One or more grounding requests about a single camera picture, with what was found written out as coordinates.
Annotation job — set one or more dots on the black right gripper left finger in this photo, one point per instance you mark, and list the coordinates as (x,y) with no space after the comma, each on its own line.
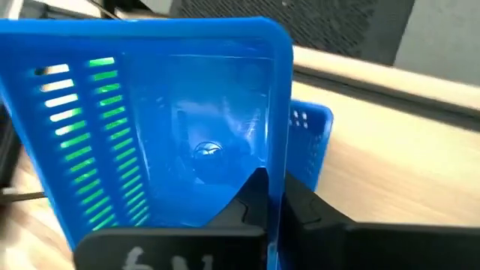
(225,247)

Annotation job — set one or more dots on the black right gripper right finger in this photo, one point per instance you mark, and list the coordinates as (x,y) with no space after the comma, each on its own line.
(356,247)

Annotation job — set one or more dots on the blue plastic basket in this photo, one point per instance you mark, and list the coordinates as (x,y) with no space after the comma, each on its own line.
(311,150)
(168,93)

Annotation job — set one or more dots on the green plastic basket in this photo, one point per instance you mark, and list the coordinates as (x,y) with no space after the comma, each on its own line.
(113,112)

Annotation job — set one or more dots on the black perforated metal panel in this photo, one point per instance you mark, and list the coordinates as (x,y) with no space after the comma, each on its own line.
(318,22)

